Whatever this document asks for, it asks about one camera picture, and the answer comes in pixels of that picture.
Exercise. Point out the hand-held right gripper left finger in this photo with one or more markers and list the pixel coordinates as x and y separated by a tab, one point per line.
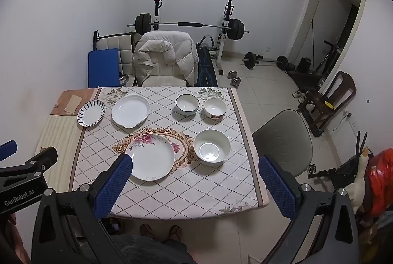
113	185

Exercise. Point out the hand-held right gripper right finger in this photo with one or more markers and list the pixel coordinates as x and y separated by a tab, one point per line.
278	187

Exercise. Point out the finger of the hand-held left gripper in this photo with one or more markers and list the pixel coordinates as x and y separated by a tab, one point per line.
7	150
43	158

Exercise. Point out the white floral plate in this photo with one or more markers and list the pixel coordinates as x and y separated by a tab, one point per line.
153	159

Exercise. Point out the blue striped plate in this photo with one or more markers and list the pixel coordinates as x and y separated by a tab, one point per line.
91	114

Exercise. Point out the beige striped tablecloth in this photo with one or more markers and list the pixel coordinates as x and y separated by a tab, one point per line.
58	135

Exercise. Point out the grey chair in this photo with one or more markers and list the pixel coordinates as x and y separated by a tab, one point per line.
282	138

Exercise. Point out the brown slipper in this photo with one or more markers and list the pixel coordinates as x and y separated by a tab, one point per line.
149	231
175	233

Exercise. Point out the black metal equipment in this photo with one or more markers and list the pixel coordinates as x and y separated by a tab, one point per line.
334	173

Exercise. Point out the beige paper piece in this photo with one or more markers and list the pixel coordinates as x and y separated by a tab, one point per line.
73	104

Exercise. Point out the diamond pattern floral tablecloth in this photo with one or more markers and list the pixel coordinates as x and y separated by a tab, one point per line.
184	190

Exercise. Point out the person's dark fleece clothing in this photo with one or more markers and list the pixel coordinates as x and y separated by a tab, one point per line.
153	251

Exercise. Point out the large white bowl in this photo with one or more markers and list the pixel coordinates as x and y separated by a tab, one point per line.
211	145

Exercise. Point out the white duck plush toy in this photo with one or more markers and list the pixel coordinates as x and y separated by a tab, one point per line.
356	187

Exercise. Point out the white shoes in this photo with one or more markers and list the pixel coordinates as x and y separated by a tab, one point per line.
297	94

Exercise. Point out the small floral bowl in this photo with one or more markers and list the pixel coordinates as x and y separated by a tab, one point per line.
215	108

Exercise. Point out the red plastic bag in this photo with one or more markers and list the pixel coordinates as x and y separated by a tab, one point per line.
380	178

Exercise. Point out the chrome chair base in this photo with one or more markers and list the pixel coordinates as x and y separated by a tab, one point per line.
123	79

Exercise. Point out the blue folded mat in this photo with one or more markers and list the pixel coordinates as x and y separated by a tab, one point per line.
103	67

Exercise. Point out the light green bowl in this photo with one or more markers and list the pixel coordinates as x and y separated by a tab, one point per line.
187	104

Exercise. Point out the chrome dumbbell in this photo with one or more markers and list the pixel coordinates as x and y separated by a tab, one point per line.
232	74
237	82

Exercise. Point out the dark wooden chair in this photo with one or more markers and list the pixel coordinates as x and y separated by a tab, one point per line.
344	85

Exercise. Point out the short barbell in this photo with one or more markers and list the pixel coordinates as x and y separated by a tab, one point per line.
250	60

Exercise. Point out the blue and black weight bench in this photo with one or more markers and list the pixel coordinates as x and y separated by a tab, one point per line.
207	73

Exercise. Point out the black exercise machine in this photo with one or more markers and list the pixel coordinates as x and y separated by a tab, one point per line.
330	58

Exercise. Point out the white puffer jacket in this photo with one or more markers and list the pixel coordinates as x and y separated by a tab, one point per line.
181	58

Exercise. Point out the long barbell with black weights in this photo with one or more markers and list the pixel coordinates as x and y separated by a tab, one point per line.
190	24

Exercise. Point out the black metal frame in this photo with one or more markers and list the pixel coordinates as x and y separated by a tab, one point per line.
95	39

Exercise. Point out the white door frame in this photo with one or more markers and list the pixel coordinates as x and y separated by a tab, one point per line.
307	18

